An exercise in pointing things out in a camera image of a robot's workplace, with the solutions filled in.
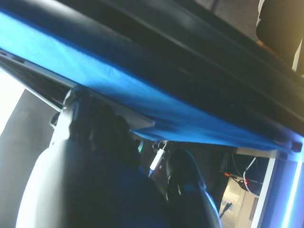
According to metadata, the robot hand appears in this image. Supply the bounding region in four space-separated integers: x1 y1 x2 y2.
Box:
15 86 172 228

